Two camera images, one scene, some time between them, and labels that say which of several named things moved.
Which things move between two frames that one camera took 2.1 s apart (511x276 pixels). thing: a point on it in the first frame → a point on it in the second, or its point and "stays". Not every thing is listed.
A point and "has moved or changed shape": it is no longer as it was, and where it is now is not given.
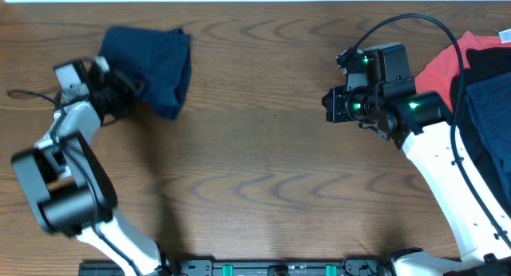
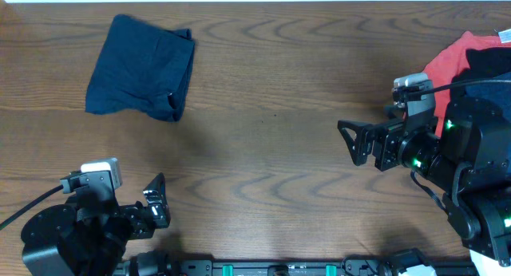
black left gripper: x=116 y=91 → x=144 y=218
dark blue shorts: x=160 y=59 has moved or changed shape
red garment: x=437 y=74 stays
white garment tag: x=505 y=36 stays
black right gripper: x=336 y=112 → x=390 y=135
